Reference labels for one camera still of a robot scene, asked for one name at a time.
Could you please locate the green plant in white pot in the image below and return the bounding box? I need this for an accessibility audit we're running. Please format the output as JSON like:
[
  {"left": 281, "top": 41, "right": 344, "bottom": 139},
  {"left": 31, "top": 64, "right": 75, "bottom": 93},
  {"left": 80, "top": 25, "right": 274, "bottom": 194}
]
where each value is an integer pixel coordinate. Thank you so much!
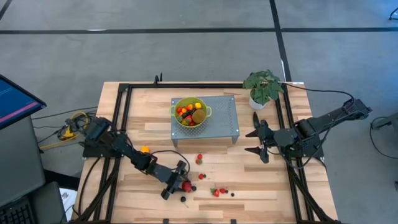
[{"left": 242, "top": 68, "right": 285, "bottom": 110}]

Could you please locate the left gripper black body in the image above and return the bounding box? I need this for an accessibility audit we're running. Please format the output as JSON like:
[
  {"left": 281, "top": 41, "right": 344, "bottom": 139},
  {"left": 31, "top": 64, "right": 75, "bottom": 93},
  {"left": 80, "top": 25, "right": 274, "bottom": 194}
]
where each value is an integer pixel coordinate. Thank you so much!
[{"left": 161, "top": 161, "right": 187, "bottom": 200}]

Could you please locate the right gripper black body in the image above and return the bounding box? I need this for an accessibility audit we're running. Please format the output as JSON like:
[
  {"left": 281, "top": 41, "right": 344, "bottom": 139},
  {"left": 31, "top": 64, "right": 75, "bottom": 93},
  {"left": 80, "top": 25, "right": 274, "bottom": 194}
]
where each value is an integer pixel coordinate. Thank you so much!
[{"left": 260, "top": 119, "right": 282, "bottom": 165}]

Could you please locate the computer monitor blue screen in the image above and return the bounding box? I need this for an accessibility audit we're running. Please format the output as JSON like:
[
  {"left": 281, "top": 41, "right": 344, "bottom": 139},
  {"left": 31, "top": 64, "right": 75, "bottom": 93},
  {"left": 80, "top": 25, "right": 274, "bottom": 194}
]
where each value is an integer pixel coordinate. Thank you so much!
[{"left": 0, "top": 74, "right": 47, "bottom": 130}]

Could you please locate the black keyboard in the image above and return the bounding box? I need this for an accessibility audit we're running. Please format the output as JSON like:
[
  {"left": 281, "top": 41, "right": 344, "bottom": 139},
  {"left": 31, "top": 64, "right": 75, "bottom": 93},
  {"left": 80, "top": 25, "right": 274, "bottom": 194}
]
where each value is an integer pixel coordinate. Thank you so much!
[{"left": 0, "top": 203, "right": 35, "bottom": 224}]

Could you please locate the grey furniture leg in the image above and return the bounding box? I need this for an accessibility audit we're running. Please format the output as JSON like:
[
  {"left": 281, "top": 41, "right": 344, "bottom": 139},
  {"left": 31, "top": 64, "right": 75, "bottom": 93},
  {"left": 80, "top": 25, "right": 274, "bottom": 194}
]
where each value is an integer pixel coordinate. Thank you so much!
[{"left": 371, "top": 111, "right": 398, "bottom": 131}]

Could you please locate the white paper sheet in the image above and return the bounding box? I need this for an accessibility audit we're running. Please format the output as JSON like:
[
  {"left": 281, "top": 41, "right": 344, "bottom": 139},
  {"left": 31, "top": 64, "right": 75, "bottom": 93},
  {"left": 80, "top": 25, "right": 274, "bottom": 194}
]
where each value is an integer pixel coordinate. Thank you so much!
[{"left": 58, "top": 187, "right": 78, "bottom": 215}]

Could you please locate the green plastic colander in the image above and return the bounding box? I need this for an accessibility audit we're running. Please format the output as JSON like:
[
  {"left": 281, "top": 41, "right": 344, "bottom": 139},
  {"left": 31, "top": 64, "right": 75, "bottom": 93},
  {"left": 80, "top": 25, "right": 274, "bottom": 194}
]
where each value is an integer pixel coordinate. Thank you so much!
[{"left": 169, "top": 96, "right": 213, "bottom": 128}]

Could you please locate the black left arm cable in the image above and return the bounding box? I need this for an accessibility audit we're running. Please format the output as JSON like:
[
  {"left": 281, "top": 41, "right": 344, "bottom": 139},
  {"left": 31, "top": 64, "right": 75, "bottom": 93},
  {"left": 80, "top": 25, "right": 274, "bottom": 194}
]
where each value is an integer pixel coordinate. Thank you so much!
[{"left": 148, "top": 149, "right": 191, "bottom": 175}]

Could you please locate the grey perforated metal shelf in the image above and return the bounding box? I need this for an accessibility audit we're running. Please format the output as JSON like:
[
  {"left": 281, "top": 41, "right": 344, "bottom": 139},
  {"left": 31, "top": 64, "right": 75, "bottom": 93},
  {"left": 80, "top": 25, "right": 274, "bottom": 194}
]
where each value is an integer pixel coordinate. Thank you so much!
[{"left": 170, "top": 95, "right": 241, "bottom": 147}]

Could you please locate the black floor cable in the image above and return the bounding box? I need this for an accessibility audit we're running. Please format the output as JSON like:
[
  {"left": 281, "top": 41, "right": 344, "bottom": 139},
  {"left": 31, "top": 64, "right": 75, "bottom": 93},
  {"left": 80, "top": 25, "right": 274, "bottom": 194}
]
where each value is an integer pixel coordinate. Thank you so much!
[{"left": 369, "top": 115, "right": 398, "bottom": 160}]

